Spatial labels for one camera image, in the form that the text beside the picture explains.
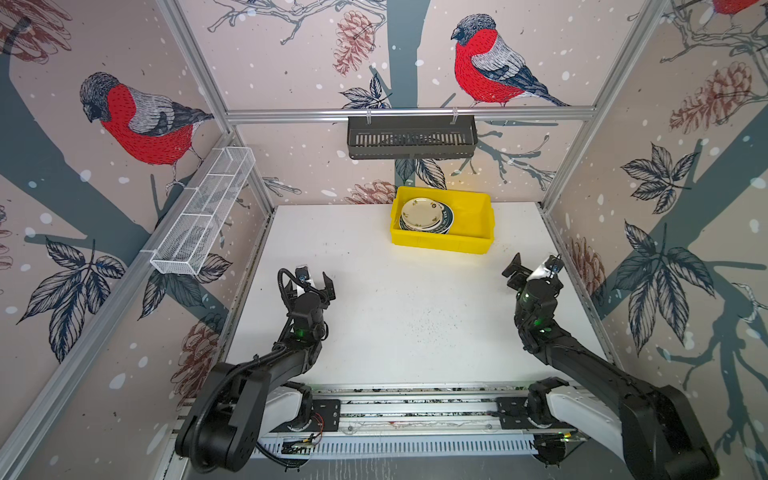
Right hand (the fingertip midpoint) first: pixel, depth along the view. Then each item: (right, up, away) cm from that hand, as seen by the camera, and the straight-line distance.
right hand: (533, 258), depth 82 cm
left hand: (-64, -4, +4) cm, 64 cm away
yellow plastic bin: (-9, +8, +30) cm, 33 cm away
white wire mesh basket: (-91, +4, -12) cm, 92 cm away
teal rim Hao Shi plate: (-20, +12, +25) cm, 34 cm away
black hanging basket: (-33, +41, +22) cm, 57 cm away
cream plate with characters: (-29, +14, +28) cm, 43 cm away
